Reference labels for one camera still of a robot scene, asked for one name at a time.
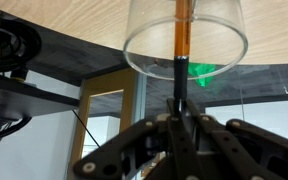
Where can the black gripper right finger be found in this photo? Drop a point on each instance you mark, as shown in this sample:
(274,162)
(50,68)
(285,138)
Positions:
(250,146)

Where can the wooden door frame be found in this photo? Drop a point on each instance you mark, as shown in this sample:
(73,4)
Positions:
(104,83)

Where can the clear drinking glass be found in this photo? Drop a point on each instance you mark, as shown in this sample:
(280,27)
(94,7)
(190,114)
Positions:
(217,20)

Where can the green cloth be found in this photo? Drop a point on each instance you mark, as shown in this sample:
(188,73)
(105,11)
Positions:
(202,71)

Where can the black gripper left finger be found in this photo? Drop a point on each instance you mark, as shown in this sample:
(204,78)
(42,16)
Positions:
(134,146)

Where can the orange and black pen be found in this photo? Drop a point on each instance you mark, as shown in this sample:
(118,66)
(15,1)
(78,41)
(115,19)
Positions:
(182,36)

